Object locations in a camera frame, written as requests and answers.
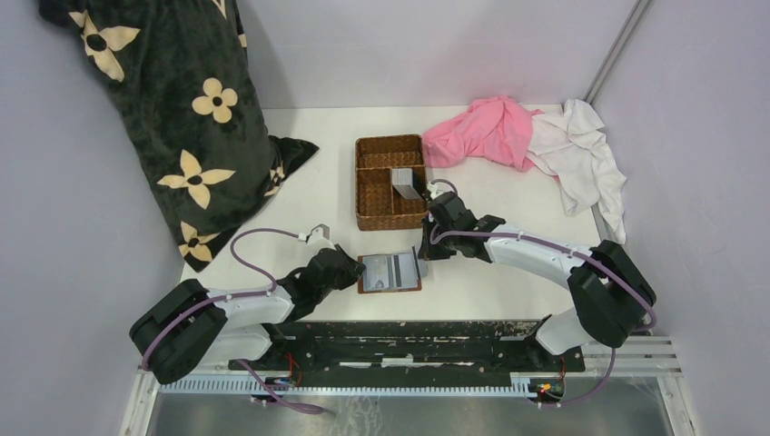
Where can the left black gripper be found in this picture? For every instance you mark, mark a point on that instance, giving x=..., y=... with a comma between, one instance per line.
x=352, y=270

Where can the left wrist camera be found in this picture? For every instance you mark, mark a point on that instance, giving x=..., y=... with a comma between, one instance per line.
x=317, y=238

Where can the grey card stack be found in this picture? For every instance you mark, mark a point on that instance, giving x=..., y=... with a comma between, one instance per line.
x=407, y=183

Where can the white credit card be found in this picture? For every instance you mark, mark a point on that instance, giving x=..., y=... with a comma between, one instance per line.
x=377, y=275

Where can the brown leather card holder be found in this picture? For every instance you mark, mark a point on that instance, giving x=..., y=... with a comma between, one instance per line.
x=391, y=289

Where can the pink cloth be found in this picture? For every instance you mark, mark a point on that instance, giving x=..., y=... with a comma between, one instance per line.
x=498, y=129

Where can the grey cable duct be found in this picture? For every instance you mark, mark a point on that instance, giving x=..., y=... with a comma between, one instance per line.
x=245, y=384

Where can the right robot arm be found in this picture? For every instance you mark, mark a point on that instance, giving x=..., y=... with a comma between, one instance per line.
x=611, y=297

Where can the brown woven basket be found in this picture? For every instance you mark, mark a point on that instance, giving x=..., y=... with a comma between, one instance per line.
x=378, y=206

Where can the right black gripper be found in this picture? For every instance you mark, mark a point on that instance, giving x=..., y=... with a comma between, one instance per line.
x=428, y=251

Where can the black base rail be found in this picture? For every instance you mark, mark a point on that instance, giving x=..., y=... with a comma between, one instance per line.
x=483, y=346

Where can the white cloth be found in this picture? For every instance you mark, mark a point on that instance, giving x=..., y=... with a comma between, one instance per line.
x=572, y=147

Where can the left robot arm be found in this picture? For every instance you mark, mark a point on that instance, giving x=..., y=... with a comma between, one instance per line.
x=193, y=326

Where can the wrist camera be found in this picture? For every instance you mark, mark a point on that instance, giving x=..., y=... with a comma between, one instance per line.
x=317, y=238
x=434, y=190

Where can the black floral pillow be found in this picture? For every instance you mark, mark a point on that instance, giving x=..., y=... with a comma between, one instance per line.
x=178, y=74

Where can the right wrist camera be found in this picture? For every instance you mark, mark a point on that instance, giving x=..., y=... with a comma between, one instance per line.
x=434, y=190

